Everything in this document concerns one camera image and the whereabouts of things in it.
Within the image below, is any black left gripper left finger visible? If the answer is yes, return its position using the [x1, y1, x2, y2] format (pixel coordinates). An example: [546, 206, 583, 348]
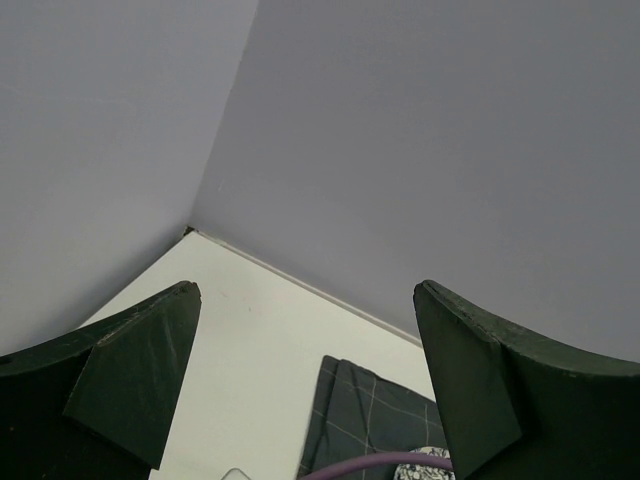
[1, 281, 202, 479]

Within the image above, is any dark grey checked cloth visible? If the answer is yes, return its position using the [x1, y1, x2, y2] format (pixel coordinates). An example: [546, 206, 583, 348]
[297, 356, 449, 478]

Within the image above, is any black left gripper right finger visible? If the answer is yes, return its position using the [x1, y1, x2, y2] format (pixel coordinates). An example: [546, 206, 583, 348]
[413, 280, 639, 479]

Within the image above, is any blue floral white plate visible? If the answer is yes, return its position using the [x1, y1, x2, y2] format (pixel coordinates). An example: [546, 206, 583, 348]
[392, 444, 454, 480]

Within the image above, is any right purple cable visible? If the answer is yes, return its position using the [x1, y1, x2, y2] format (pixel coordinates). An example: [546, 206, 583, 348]
[299, 452, 455, 480]

